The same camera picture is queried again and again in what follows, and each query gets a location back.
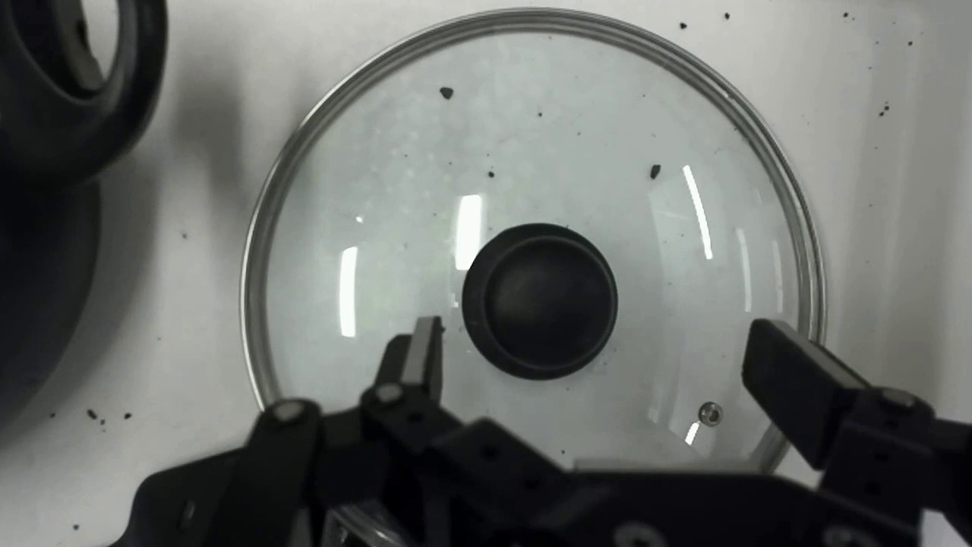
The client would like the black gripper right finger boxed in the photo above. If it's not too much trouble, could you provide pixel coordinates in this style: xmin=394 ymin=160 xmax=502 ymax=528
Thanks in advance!
xmin=742 ymin=319 xmax=874 ymax=472

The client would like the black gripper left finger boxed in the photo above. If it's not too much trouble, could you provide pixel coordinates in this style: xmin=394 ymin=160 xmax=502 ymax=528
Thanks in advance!
xmin=375 ymin=315 xmax=443 ymax=402

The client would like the glass lid with black knob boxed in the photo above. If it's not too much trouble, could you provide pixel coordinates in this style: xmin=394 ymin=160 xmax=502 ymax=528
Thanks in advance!
xmin=242 ymin=10 xmax=824 ymax=472

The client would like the black cooking pot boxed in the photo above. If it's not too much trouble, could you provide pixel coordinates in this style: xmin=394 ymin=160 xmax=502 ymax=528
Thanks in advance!
xmin=0 ymin=0 xmax=170 ymax=426

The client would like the white plastic tray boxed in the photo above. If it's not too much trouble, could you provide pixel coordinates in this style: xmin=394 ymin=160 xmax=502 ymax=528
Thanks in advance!
xmin=0 ymin=0 xmax=972 ymax=547

